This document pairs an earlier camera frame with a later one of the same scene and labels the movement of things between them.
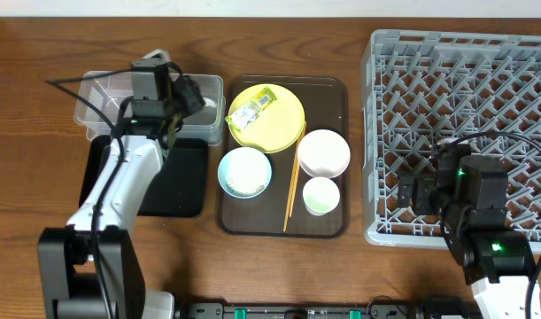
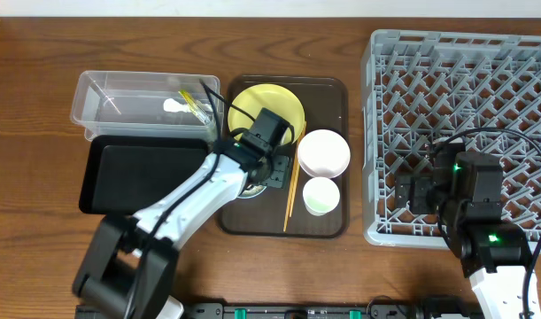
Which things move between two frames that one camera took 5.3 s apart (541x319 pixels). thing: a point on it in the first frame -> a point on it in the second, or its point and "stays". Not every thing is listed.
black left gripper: x=192 y=95 -> x=279 y=172
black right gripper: x=413 y=195 stays
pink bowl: x=323 y=153 stays
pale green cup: x=320 y=196 stays
